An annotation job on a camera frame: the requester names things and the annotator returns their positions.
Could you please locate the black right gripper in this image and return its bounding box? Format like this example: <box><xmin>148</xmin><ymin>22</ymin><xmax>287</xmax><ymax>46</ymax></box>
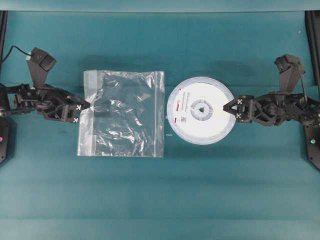
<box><xmin>223</xmin><ymin>93</ymin><xmax>304</xmax><ymax>125</ymax></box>

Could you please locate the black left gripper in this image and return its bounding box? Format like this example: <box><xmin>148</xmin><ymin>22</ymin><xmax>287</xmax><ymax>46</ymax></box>
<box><xmin>14</xmin><ymin>84</ymin><xmax>91</xmax><ymax>124</ymax></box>

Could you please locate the white component reel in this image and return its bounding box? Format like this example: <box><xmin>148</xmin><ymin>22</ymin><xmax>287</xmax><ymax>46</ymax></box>
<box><xmin>166</xmin><ymin>76</ymin><xmax>236</xmax><ymax>145</ymax></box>

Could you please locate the clear zip bag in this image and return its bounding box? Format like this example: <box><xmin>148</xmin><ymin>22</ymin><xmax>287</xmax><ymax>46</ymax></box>
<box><xmin>77</xmin><ymin>70</ymin><xmax>165</xmax><ymax>158</ymax></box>

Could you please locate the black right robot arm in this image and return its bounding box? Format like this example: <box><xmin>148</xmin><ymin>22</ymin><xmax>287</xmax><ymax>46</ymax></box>
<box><xmin>223</xmin><ymin>91</ymin><xmax>320</xmax><ymax>169</ymax></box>

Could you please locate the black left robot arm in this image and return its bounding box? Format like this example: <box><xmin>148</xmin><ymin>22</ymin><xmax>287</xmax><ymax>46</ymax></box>
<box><xmin>0</xmin><ymin>84</ymin><xmax>91</xmax><ymax>163</ymax></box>

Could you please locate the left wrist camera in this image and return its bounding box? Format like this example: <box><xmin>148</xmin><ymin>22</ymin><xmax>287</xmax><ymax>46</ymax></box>
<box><xmin>26</xmin><ymin>47</ymin><xmax>57</xmax><ymax>89</ymax></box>

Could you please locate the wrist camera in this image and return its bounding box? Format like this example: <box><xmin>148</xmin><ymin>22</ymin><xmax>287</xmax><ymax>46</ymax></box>
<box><xmin>26</xmin><ymin>47</ymin><xmax>57</xmax><ymax>89</ymax></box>
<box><xmin>274</xmin><ymin>54</ymin><xmax>306</xmax><ymax>94</ymax></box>

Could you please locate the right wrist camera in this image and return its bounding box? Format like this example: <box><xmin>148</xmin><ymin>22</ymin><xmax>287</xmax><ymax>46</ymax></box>
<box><xmin>274</xmin><ymin>54</ymin><xmax>306</xmax><ymax>94</ymax></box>

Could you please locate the black camera cable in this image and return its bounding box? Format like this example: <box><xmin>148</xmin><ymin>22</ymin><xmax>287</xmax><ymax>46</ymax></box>
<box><xmin>0</xmin><ymin>45</ymin><xmax>33</xmax><ymax>66</ymax></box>

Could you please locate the left black frame rail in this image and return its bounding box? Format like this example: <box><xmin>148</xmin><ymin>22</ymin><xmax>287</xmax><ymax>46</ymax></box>
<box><xmin>0</xmin><ymin>10</ymin><xmax>8</xmax><ymax>61</ymax></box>

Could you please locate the black frame rail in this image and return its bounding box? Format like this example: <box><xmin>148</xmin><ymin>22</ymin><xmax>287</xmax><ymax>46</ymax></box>
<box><xmin>304</xmin><ymin>10</ymin><xmax>320</xmax><ymax>85</ymax></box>
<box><xmin>0</xmin><ymin>10</ymin><xmax>8</xmax><ymax>61</ymax></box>

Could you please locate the right black frame rail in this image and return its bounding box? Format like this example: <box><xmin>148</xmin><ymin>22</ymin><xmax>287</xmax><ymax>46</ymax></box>
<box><xmin>304</xmin><ymin>10</ymin><xmax>320</xmax><ymax>85</ymax></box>

